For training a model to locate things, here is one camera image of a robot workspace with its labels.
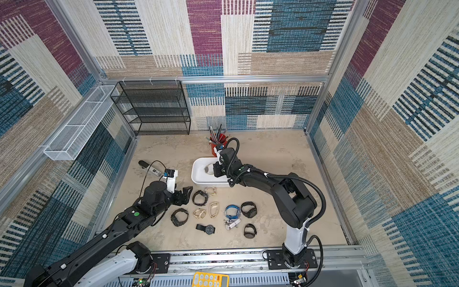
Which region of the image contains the white plastic storage box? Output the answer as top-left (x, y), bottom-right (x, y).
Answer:
top-left (191, 157), bottom-right (230, 188)

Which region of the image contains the black chunky watch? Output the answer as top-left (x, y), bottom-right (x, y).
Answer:
top-left (170, 208), bottom-right (190, 227)

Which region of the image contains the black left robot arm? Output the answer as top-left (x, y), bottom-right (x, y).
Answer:
top-left (24, 181), bottom-right (193, 287)

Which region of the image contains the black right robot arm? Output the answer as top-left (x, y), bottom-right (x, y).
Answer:
top-left (213, 138), bottom-right (326, 267)

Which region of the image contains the black flat analog watch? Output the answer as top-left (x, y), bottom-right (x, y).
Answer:
top-left (196, 224), bottom-right (215, 235)

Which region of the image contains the silver metal watch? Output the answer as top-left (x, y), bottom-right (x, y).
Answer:
top-left (225, 218), bottom-right (241, 230)

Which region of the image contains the dark brown round watch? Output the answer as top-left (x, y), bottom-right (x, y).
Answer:
top-left (243, 224), bottom-right (257, 239)

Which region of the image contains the red metal pen bucket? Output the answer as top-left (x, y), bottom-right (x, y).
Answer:
top-left (210, 134), bottom-right (228, 157)

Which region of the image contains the yellow teach pendant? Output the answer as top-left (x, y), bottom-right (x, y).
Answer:
top-left (192, 272), bottom-right (230, 287)

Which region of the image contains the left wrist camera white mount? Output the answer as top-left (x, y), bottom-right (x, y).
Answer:
top-left (164, 169), bottom-right (178, 194)

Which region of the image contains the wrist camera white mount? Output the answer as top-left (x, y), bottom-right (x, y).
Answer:
top-left (164, 169), bottom-right (178, 194)
top-left (213, 144), bottom-right (224, 162)

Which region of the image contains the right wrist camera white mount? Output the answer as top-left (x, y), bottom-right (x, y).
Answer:
top-left (213, 144), bottom-right (224, 162)

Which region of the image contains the blue strap watch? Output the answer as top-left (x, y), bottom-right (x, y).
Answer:
top-left (224, 204), bottom-right (241, 221)

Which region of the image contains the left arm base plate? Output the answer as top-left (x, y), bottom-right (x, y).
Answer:
top-left (145, 253), bottom-right (171, 275)

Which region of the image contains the black wire mesh shelf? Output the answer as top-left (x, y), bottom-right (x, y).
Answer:
top-left (111, 80), bottom-right (191, 136)

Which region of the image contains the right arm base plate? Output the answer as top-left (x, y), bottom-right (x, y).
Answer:
top-left (262, 248), bottom-right (319, 270)

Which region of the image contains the white wire mesh basket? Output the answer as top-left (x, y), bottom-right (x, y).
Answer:
top-left (44, 86), bottom-right (115, 161)

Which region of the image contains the aluminium front rail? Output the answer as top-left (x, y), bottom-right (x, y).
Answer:
top-left (151, 243), bottom-right (370, 276)

